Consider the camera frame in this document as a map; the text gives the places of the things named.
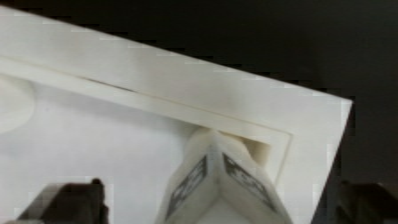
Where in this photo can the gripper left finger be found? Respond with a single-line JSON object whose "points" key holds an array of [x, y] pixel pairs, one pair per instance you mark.
{"points": [[68, 204]]}

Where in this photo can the white square tabletop part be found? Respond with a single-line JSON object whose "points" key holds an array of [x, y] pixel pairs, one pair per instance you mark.
{"points": [[120, 98]]}

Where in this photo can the white leg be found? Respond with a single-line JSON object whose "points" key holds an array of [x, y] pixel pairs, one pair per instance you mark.
{"points": [[221, 192]]}

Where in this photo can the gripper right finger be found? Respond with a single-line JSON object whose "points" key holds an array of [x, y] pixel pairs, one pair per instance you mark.
{"points": [[367, 203]]}

